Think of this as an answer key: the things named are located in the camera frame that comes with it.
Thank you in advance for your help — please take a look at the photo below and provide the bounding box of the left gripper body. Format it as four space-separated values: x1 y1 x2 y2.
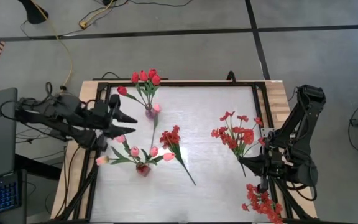
85 98 118 132

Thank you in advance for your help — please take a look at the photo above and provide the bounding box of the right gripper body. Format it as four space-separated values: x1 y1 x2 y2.
259 149 290 193

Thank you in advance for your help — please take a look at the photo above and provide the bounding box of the long green stem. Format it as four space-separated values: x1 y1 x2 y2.
130 146 144 167

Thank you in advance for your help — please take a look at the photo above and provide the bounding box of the red blossom artificial bunch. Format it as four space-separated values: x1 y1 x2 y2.
211 111 265 178
241 183 284 224
159 124 197 187

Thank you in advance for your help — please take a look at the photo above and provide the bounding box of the red glass vase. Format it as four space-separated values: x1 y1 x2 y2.
135 163 152 177

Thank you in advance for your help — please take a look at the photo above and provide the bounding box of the purple glass vase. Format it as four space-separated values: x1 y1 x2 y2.
144 105 158 121

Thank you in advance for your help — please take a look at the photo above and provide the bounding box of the long yellow cable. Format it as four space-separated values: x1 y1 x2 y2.
30 0 74 88

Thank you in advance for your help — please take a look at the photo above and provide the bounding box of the black aluminium table frame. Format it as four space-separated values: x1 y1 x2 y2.
50 80 318 224

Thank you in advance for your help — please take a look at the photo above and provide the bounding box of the yellow plug cable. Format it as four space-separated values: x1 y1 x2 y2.
78 0 115 30

